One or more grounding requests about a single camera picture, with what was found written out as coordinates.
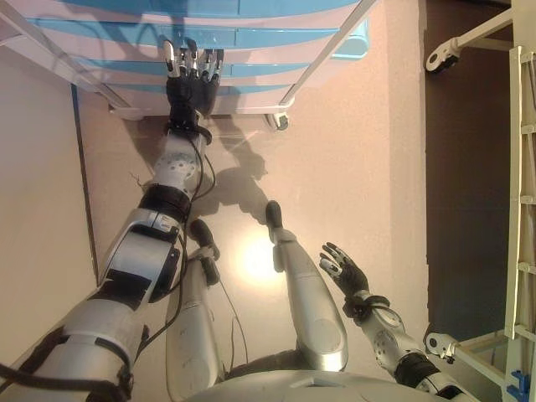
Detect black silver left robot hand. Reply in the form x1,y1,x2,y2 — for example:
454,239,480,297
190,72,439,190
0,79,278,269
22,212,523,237
161,36,225,121

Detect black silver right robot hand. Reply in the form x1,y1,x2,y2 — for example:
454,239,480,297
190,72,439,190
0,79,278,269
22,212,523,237
318,241,370,301

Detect white drawer blue handle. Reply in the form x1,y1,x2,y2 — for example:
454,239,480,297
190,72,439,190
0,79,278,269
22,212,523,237
95,77,298,116
54,52,315,83
24,0,361,26
24,18,340,59

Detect silver right robot leg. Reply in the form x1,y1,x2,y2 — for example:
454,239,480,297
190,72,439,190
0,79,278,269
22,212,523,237
271,228,349,374

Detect silver robot leg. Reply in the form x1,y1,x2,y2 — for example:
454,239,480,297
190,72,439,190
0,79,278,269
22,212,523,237
165,246,225,402
271,228,349,374

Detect white medical cart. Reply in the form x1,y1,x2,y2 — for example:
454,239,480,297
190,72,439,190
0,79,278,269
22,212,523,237
0,0,372,131

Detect grey cart caster wheel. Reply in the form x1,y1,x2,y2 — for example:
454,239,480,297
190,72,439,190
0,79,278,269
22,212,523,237
263,111,291,131

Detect white bed caster wheel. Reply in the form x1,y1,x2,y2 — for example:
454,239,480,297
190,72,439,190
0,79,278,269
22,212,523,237
423,330,460,361
425,35,464,75

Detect grey robot torso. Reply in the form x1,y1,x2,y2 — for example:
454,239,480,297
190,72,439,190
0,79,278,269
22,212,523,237
179,349,441,402

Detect black left robot foot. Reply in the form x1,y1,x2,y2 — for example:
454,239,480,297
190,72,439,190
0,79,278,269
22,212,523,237
188,218,219,255

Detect clear plastic side bin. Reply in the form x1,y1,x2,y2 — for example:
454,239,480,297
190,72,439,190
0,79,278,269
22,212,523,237
0,8,110,97

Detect silver left robot leg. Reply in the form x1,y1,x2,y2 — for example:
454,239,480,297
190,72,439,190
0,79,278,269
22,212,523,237
165,246,225,402

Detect light blue waste bin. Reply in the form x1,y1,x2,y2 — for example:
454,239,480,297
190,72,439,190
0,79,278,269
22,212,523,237
332,18,372,62

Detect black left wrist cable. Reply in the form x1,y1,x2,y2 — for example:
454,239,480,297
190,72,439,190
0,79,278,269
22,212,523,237
137,125,219,348

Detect grey aluminium cart post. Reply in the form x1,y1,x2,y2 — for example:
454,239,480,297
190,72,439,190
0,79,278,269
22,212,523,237
278,0,380,108

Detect white hospital bed frame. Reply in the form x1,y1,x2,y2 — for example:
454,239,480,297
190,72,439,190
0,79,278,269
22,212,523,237
456,0,536,402

